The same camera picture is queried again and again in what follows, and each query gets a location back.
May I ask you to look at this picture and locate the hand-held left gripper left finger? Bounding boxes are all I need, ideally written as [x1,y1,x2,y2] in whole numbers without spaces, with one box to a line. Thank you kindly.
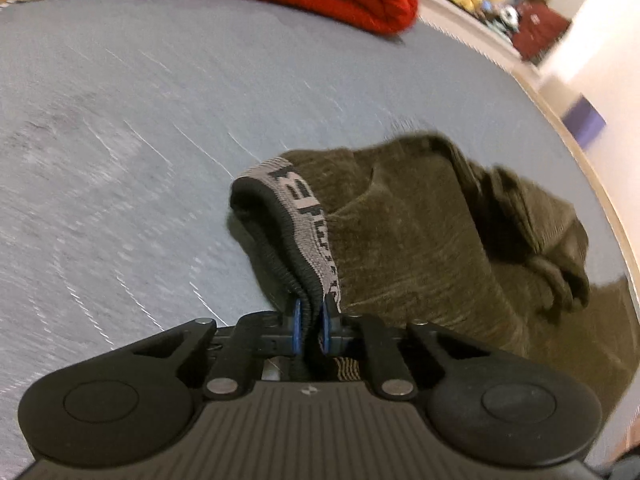
[131,298,305,402]

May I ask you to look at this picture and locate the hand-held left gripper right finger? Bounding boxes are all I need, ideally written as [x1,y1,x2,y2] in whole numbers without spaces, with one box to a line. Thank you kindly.
[319,295,482,402]

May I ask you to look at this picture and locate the olive corduroy pants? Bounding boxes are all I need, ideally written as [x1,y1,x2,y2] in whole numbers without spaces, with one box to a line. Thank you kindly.
[229,131,633,461]

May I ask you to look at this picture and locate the grey quilted mattress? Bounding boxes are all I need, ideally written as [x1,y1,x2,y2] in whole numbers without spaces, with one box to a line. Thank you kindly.
[0,0,640,467]

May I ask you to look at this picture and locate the purple box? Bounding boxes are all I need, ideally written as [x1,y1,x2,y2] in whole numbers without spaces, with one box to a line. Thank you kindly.
[562,97,607,149]

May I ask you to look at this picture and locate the dark red cushion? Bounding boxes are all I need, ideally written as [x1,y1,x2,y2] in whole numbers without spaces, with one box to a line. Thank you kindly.
[510,0,572,64]

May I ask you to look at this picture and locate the wooden bed frame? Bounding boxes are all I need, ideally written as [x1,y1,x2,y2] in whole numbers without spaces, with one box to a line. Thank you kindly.
[417,0,640,311]

